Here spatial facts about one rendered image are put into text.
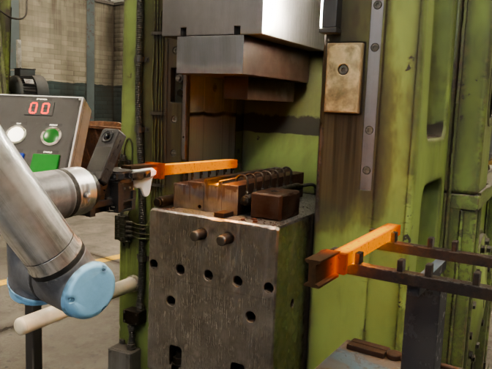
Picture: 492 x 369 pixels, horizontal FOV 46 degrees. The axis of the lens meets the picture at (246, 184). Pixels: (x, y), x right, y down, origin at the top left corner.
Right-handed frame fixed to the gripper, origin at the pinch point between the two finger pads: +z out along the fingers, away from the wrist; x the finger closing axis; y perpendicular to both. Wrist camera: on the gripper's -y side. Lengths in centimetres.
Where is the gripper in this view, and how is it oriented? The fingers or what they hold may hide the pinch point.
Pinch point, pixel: (148, 168)
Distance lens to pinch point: 127.8
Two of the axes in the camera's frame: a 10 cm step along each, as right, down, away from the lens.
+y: -0.4, 9.9, 1.6
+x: 8.7, 1.1, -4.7
